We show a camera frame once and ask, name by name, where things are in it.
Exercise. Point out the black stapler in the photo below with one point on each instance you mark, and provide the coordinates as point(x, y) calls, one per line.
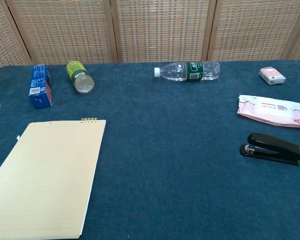
point(277, 147)

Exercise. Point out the small pink tissue pack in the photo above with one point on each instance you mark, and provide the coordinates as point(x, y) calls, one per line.
point(272, 75)

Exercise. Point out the bottle with yellow-green label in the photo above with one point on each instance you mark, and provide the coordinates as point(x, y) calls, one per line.
point(80, 77)

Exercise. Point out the blue toothpaste box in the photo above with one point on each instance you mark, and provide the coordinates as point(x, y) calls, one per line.
point(40, 85)

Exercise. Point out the beige folder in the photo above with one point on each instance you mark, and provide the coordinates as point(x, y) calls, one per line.
point(50, 175)

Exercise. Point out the woven folding screen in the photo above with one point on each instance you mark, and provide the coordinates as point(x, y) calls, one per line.
point(160, 30)

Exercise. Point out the clear water bottle green label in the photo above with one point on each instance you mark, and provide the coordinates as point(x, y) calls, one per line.
point(190, 71)

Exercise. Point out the pink wet wipes pack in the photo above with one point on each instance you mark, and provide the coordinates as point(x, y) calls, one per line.
point(270, 110)

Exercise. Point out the blue table cloth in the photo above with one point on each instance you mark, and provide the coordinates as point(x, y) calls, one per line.
point(165, 150)

